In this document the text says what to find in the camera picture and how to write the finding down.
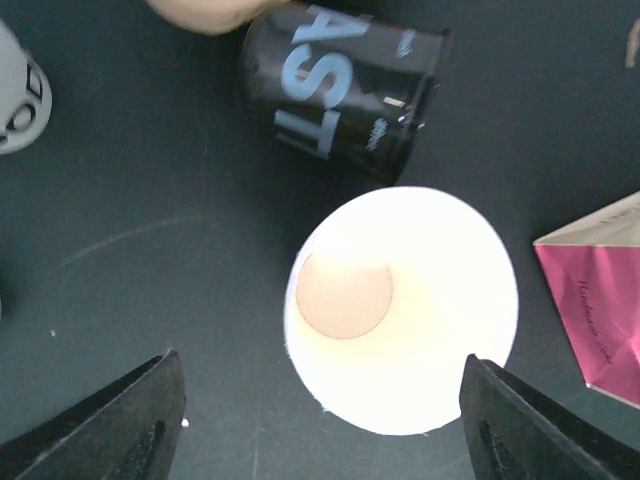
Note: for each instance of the black paper coffee cup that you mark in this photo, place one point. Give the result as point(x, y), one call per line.
point(388, 297)

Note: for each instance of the brown cardboard cup carrier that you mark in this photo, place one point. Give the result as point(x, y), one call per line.
point(211, 17)

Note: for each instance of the black cup lying sideways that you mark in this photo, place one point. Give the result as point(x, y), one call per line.
point(347, 89)

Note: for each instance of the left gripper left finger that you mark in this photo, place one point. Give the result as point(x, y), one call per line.
point(126, 430)

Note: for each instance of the cake print paper bag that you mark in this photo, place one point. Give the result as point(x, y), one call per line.
point(592, 269)

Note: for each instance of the white stacked paper cups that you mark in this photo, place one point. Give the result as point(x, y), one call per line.
point(26, 95)

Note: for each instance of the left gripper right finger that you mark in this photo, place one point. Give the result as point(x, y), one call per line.
point(513, 431)

